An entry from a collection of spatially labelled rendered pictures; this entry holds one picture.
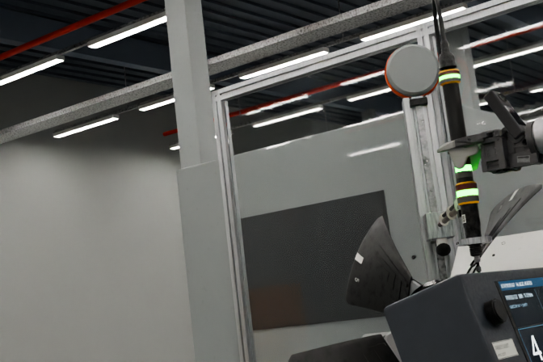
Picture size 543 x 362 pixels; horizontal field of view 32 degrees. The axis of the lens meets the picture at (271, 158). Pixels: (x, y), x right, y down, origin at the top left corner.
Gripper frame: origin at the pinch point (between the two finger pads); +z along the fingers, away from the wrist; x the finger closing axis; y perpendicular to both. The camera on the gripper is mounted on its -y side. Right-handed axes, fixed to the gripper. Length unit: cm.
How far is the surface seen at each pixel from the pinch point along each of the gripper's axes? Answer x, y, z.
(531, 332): -72, 36, -44
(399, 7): 716, -293, 405
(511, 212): 11.0, 14.7, -6.8
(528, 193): 13.2, 11.2, -10.2
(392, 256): 6.5, 20.4, 21.1
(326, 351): -10, 39, 30
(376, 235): 10.7, 14.8, 27.1
